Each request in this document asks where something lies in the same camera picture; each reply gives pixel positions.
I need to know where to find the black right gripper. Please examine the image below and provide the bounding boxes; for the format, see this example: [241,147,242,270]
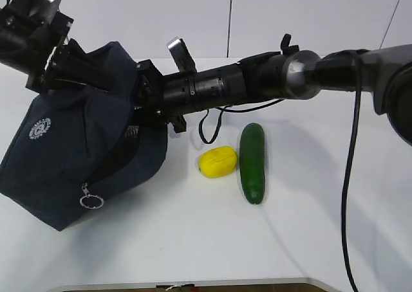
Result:
[132,60,187,133]

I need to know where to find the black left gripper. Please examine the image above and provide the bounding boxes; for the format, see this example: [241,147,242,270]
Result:
[26,11,115,91]

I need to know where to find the dark blue lunch bag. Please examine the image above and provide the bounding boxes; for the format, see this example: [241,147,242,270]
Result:
[1,42,168,231]

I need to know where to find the yellow lemon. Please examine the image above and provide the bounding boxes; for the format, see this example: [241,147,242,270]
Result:
[198,146,238,178]

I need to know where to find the green cucumber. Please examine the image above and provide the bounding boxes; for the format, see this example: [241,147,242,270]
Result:
[239,123,266,205]

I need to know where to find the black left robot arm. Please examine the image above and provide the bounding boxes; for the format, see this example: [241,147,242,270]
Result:
[1,0,115,93]

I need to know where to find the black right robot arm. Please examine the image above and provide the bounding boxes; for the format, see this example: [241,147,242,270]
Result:
[133,34,411,142]

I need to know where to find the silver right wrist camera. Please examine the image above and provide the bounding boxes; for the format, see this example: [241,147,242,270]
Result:
[167,37,197,73]

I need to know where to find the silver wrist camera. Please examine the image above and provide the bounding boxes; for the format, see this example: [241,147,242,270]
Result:
[167,37,197,73]
[28,0,61,24]

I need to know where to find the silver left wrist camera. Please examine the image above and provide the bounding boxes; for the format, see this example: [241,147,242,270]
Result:
[28,0,61,24]

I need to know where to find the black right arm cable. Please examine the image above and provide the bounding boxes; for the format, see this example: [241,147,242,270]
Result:
[198,49,371,292]

